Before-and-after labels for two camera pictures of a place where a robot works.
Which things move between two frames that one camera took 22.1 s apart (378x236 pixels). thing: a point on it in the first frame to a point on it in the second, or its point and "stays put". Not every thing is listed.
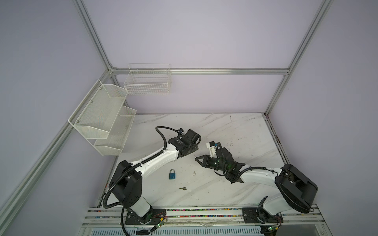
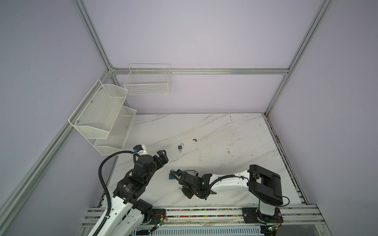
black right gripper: x=205 y=162 to x=188 y=195
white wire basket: x=146 y=79 stays put
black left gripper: x=195 y=148 to x=160 y=163
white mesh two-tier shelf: x=103 y=119 stays put
